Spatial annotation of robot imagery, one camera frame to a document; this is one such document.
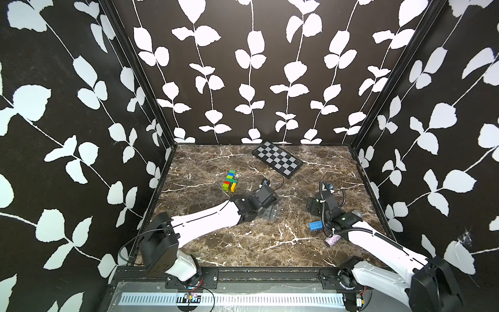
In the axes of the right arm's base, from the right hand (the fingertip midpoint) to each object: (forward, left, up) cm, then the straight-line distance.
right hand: (315, 198), depth 87 cm
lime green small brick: (+10, +43, -7) cm, 45 cm away
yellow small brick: (+10, +39, -7) cm, 41 cm away
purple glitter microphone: (-17, -6, -7) cm, 19 cm away
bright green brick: (+21, +41, -8) cm, 46 cm away
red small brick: (+13, +43, -7) cm, 46 cm away
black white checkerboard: (+29, +13, -7) cm, 32 cm away
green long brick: (+14, +40, -7) cm, 43 cm away
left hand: (-5, +22, +3) cm, 23 cm away
